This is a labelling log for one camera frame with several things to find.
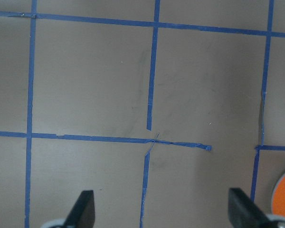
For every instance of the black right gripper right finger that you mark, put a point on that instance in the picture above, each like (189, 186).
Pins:
(243, 212)

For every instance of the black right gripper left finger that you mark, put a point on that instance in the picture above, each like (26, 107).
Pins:
(82, 214)

